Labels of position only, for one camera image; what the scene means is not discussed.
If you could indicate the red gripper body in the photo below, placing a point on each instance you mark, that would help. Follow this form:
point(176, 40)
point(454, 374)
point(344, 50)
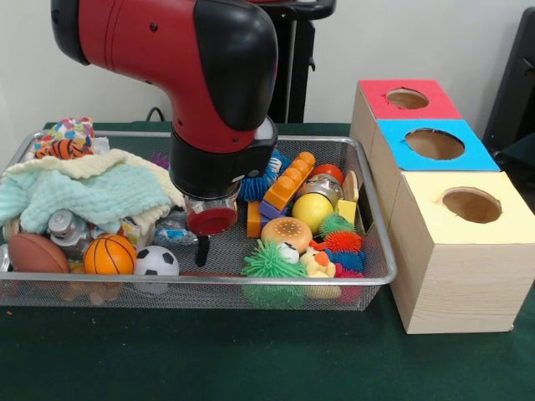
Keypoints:
point(211, 219)

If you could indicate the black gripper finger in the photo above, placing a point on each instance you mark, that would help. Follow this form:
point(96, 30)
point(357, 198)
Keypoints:
point(202, 250)

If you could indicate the clear plastic bottle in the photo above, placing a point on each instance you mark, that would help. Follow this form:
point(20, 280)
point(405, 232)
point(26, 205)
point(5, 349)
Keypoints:
point(175, 234)

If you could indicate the light blue knitted cloth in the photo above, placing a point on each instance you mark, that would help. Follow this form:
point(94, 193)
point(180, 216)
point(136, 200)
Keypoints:
point(92, 196)

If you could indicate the cream knitted cloth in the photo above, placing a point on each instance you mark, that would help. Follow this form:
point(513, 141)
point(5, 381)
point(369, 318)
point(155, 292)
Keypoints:
point(100, 160)

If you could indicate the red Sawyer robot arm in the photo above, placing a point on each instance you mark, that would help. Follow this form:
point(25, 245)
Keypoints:
point(188, 75)

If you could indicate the shallow mesh bin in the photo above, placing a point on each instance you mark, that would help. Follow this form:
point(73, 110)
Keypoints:
point(209, 292)

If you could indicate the wooden box with three holes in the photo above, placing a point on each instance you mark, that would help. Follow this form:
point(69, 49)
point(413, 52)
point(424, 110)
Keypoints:
point(460, 284)

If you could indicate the small soccer ball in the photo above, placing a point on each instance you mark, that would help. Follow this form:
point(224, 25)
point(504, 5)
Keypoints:
point(156, 261)

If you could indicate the green spiky ball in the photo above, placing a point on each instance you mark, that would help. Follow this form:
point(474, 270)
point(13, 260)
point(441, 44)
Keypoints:
point(271, 263)

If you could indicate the toy hamburger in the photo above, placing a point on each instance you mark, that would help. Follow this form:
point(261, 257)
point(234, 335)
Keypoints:
point(286, 231)

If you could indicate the orange and purple toy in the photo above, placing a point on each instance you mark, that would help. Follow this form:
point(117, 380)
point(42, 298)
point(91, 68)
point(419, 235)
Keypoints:
point(288, 179)

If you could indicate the small orange basketball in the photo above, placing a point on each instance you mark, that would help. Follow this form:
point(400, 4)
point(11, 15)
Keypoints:
point(109, 253)

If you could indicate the yellow ball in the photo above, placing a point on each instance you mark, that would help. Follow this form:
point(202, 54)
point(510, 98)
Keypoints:
point(311, 211)

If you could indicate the multicolour spiky caterpillar toy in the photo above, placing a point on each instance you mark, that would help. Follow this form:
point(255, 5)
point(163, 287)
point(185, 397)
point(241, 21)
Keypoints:
point(342, 246)

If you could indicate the brown red ball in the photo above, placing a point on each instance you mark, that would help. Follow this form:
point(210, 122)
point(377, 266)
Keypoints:
point(39, 252)

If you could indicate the dark green side tablecloth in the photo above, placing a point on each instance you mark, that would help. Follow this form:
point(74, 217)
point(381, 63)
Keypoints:
point(520, 156)

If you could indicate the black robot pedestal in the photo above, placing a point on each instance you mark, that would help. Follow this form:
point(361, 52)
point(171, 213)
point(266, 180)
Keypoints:
point(301, 83)

